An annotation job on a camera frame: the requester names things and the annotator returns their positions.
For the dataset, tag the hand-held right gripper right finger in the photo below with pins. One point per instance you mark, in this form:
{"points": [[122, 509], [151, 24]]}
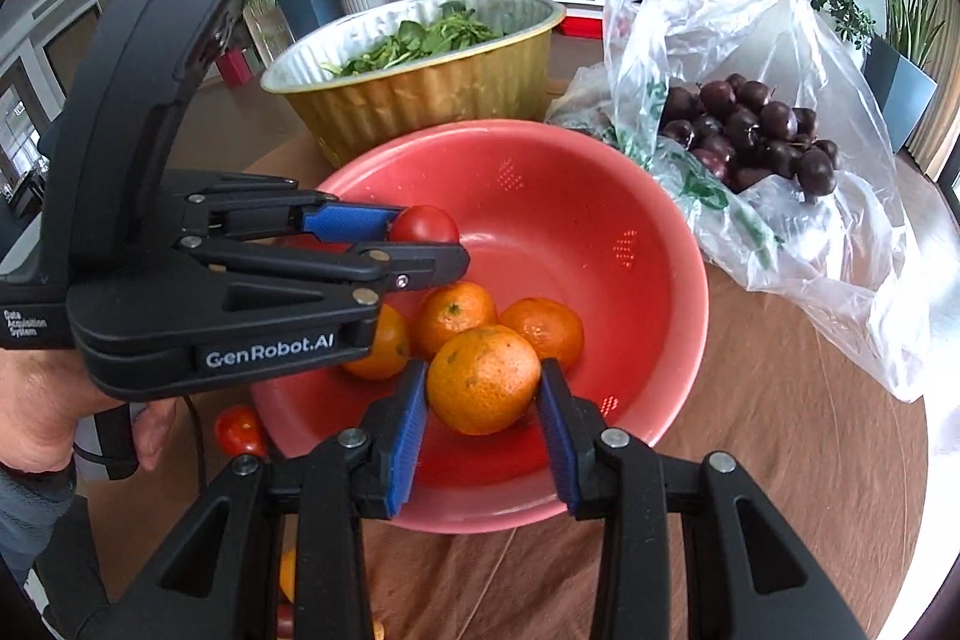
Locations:
{"points": [[559, 437]]}

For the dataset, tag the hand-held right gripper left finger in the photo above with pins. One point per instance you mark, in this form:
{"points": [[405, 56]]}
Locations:
{"points": [[405, 445]]}

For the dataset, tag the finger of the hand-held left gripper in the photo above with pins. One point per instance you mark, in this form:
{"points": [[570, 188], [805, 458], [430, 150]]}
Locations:
{"points": [[337, 269], [337, 220]]}

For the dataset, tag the red tomato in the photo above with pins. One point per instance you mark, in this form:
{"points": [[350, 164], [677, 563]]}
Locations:
{"points": [[424, 224], [240, 430]]}

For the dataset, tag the smooth orange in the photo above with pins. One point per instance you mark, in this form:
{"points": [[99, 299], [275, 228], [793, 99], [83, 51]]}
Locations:
{"points": [[382, 347], [288, 572]]}

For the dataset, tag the bumpy mandarin orange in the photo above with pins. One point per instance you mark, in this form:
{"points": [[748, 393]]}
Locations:
{"points": [[544, 325], [484, 377], [454, 314]]}

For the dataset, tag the red plastic basin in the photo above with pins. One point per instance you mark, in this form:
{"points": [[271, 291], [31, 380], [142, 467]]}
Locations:
{"points": [[570, 235]]}

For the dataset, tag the person's left forearm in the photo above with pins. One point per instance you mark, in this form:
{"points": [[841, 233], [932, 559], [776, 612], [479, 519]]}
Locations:
{"points": [[37, 512]]}

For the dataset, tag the person's left hand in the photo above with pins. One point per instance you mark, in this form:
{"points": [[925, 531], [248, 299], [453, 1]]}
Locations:
{"points": [[45, 400]]}

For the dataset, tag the dark red cube box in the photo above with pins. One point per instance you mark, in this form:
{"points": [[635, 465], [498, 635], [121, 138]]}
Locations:
{"points": [[236, 64]]}

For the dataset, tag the gold foil basin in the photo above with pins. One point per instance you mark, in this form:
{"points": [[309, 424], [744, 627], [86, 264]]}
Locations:
{"points": [[420, 100]]}

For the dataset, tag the brown tablecloth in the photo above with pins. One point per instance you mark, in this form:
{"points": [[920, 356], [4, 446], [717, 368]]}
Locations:
{"points": [[750, 422]]}

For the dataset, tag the leafy greens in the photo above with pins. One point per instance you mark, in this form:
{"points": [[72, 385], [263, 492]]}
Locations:
{"points": [[420, 40]]}

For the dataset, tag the blue-grey plant pot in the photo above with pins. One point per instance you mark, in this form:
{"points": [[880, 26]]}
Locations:
{"points": [[311, 10], [900, 85]]}

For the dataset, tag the green printed plastic bag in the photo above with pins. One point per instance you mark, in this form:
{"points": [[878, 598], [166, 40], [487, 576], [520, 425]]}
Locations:
{"points": [[577, 108]]}

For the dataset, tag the bright red flat box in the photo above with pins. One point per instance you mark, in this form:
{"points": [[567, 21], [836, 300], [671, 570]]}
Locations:
{"points": [[583, 24]]}

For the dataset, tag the clear plastic bag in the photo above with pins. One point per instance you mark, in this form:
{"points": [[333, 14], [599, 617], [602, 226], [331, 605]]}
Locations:
{"points": [[847, 235]]}

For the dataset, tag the pile of dark plums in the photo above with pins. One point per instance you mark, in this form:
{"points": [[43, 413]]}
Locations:
{"points": [[750, 130]]}

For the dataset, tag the beige curtain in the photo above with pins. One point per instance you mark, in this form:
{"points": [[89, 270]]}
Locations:
{"points": [[934, 123]]}

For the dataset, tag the dark green bushy plant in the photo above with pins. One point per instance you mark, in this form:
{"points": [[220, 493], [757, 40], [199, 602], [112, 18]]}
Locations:
{"points": [[847, 3]]}

